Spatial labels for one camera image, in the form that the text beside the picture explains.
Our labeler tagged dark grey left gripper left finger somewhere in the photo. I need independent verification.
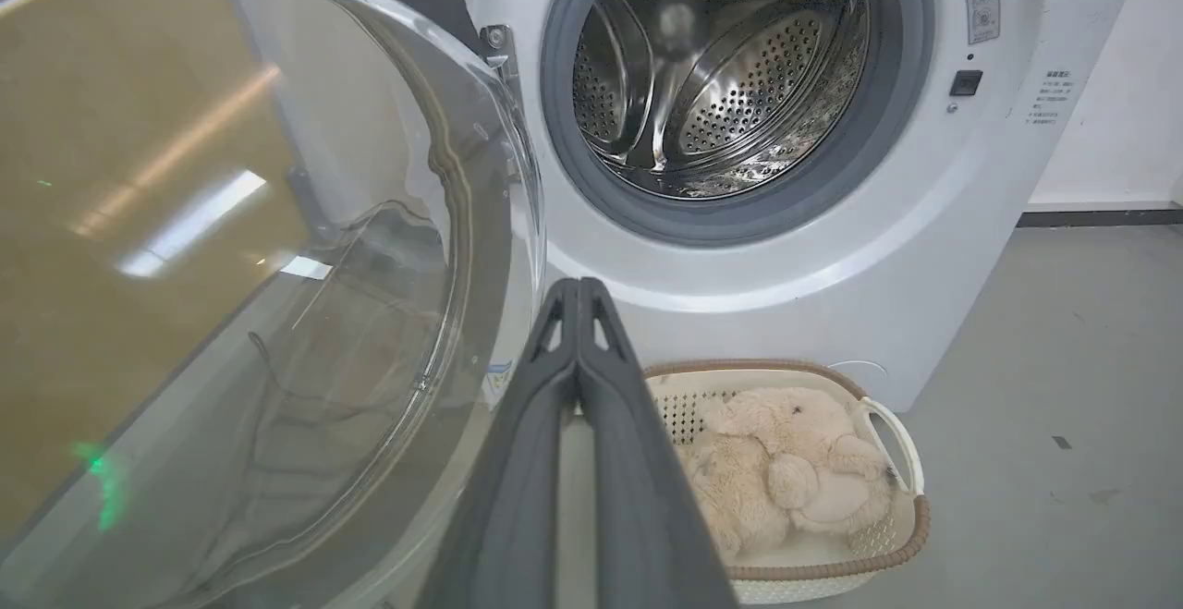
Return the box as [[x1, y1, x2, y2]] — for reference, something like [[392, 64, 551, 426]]
[[416, 278, 580, 609]]

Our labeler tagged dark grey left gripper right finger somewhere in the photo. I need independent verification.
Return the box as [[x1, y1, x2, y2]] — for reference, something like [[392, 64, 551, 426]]
[[577, 277, 738, 609]]

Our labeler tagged glass washer door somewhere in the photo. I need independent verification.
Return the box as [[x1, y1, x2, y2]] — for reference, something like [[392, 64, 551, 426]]
[[0, 0, 546, 609]]

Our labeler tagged white front-load washing machine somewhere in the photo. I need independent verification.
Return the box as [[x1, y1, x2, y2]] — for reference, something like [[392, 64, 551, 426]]
[[434, 0, 1152, 413]]

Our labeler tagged metal door hinge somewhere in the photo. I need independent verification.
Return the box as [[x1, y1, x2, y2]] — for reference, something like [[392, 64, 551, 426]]
[[479, 24, 520, 83]]

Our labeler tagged cream plush teddy bear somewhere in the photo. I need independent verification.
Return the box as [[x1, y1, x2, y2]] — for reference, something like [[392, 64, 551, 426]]
[[679, 386, 899, 562]]

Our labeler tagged white plastic laundry basket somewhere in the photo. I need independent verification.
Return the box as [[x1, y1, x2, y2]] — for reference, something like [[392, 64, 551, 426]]
[[643, 359, 932, 605]]

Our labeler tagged stainless steel perforated drum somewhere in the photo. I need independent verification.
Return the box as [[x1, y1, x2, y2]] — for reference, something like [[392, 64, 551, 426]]
[[571, 0, 872, 201]]

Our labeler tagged dark grey wall baseboard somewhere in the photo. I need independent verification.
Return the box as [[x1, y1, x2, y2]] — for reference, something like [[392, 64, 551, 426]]
[[1017, 209, 1183, 228]]

